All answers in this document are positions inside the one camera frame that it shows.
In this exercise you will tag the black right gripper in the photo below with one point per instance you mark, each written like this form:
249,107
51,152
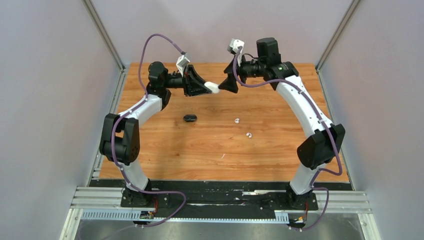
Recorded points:
229,84

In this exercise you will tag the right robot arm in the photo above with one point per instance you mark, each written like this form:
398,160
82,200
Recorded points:
323,137

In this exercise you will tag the aluminium corner post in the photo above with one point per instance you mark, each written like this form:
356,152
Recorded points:
94,15
351,10

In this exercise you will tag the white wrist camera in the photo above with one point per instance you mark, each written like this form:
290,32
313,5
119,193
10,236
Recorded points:
236,47
182,62

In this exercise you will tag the left aluminium corner post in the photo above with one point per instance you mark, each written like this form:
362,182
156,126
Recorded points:
94,15

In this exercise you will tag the white earbud charging case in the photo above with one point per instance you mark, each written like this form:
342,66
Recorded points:
213,87

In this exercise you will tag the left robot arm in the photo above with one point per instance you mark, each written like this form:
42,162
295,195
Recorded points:
120,138

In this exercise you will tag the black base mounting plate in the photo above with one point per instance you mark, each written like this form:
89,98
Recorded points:
219,199

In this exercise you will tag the right aluminium corner post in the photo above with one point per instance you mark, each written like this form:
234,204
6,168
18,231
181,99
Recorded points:
351,10

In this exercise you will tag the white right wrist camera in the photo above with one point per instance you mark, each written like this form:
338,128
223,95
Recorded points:
236,47

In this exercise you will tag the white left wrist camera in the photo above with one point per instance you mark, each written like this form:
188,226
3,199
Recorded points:
182,62

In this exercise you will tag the aluminium frame rail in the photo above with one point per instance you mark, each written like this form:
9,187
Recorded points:
340,201

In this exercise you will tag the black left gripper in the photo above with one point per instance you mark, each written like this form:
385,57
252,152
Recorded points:
193,84

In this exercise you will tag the black earbud charging case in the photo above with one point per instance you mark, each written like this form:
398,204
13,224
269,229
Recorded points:
190,118

